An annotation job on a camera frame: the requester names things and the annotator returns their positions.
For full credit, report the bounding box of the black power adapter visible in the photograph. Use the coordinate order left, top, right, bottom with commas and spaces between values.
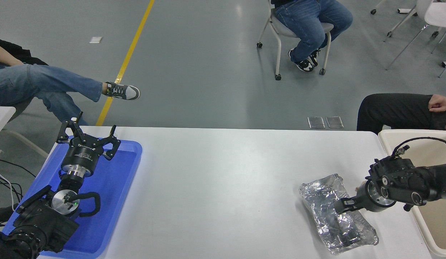
0, 204, 19, 222

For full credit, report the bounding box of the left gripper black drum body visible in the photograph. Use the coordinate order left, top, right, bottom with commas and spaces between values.
61, 137, 104, 171

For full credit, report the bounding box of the chair leg with castor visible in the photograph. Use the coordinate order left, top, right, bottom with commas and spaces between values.
370, 0, 388, 15

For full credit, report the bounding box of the white cable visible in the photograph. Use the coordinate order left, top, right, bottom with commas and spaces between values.
0, 167, 15, 212

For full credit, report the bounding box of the person with crossed legs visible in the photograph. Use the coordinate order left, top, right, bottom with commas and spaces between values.
0, 36, 141, 126

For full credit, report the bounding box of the blue plastic tray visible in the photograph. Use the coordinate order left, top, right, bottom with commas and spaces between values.
2, 138, 143, 259

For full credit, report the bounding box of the black cable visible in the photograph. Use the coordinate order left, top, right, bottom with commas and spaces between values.
0, 158, 36, 202

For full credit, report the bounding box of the large pale bin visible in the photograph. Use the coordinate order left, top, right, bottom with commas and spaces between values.
378, 129, 446, 259

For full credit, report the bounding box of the white side table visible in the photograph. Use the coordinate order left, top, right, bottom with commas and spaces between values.
0, 106, 50, 160

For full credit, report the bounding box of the white seat chair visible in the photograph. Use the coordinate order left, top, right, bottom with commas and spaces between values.
385, 0, 446, 78

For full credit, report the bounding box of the foil plate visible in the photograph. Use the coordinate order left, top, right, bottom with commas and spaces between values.
299, 174, 379, 255

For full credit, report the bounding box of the person in dark trousers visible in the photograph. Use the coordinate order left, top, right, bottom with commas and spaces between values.
357, 93, 446, 132

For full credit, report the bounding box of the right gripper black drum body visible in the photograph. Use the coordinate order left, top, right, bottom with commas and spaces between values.
355, 183, 387, 213

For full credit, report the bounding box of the person seated on chair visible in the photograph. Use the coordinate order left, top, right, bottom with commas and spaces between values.
273, 0, 354, 72

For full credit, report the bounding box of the grey seat wheeled chair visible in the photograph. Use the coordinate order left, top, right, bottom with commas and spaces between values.
256, 0, 334, 81

